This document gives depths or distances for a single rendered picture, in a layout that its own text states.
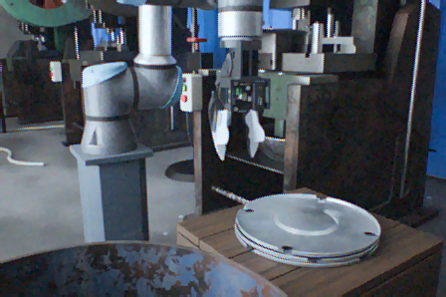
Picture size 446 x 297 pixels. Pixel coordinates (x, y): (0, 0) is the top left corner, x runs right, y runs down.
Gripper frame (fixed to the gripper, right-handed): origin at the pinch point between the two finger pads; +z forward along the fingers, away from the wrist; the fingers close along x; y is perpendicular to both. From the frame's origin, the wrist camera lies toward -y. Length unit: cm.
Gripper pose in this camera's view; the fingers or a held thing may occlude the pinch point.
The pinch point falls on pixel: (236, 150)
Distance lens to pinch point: 73.9
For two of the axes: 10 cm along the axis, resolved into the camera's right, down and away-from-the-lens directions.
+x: 9.5, -0.7, 2.9
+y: 3.0, 2.3, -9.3
